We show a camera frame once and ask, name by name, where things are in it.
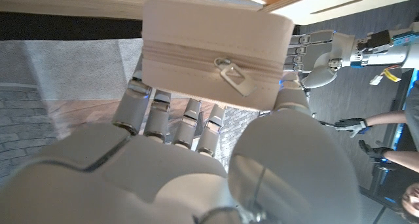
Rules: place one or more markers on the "black gloved person hand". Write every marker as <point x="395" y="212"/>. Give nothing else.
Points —
<point x="355" y="125"/>
<point x="374" y="152"/>

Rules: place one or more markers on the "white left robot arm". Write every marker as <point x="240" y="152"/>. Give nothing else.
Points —
<point x="393" y="48"/>

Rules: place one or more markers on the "person wearing blue jeans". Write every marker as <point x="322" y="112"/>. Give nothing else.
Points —
<point x="413" y="119"/>

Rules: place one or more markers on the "bare person forearm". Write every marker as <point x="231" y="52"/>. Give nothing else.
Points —
<point x="386" y="118"/>
<point x="404" y="160"/>

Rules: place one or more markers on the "left wrist yellow tagged connector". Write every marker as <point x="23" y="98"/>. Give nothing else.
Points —
<point x="389" y="75"/>

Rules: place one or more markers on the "pink zippered jewelry box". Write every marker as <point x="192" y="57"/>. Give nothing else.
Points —
<point x="209" y="30"/>

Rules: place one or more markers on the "light wooden box with slot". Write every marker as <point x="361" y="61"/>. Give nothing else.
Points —
<point x="376" y="4"/>

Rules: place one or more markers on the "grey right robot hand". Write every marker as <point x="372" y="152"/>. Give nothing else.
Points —
<point x="147" y="178"/>

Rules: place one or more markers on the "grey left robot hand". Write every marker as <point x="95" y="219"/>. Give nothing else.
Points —
<point x="322" y="53"/>

